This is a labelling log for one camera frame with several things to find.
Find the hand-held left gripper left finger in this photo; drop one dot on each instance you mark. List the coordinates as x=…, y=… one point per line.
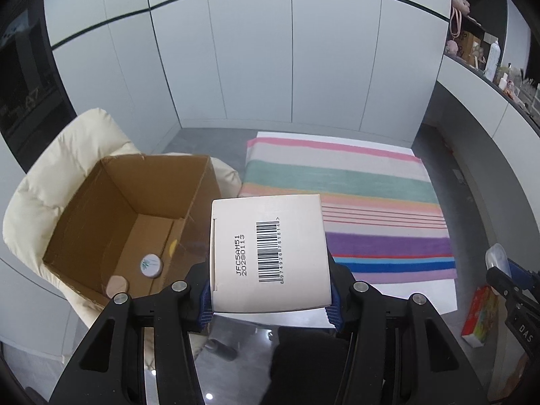
x=204, y=303

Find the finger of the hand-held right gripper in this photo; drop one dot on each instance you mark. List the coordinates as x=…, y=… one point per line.
x=500, y=282
x=523, y=274

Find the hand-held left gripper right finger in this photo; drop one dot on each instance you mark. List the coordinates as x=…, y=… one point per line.
x=333, y=303

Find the red jar with yellow lid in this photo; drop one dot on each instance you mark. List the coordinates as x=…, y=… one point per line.
x=173, y=248

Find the white round jar green print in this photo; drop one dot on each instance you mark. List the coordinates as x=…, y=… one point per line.
x=151, y=265

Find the small cream carton with barcode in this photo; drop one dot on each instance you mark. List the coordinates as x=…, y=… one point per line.
x=270, y=253

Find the beige patterned powder puff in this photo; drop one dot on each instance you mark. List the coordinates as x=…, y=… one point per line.
x=116, y=285

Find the red printed packet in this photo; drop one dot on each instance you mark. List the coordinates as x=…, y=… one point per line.
x=479, y=316

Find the striped colourful towel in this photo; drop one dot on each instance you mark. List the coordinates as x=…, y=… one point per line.
x=379, y=219

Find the small white bottle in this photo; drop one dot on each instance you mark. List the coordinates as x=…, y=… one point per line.
x=503, y=81

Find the cream padded chair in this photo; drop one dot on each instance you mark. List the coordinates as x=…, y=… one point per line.
x=63, y=164

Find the tall white spray bottle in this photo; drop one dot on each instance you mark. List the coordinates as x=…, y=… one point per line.
x=492, y=61

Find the brown cardboard shelf box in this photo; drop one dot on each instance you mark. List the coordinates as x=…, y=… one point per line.
x=470, y=46

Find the small pink plush toy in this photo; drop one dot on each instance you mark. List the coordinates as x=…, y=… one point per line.
x=452, y=47

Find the dark glass cabinet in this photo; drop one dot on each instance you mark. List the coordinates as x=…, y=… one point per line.
x=29, y=114

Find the pink plush bag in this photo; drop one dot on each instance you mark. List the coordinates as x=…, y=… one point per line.
x=460, y=6

